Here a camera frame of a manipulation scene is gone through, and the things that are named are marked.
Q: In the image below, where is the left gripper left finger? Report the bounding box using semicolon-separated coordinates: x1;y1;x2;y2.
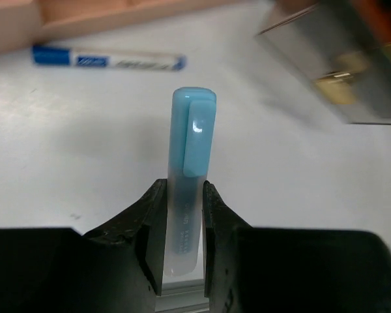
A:
0;179;167;312

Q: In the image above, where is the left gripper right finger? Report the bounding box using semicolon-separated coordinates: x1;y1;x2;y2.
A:
203;182;391;312

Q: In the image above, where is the blue cap highlighter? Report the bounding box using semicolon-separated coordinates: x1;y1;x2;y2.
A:
164;87;216;276

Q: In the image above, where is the blue white marker pen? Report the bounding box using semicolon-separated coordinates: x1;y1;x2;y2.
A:
31;45;187;71

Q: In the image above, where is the pink plastic file organizer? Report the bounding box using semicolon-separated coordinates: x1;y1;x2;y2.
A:
0;0;248;56

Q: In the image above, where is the aluminium rail frame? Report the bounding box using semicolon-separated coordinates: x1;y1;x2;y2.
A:
155;283;391;312

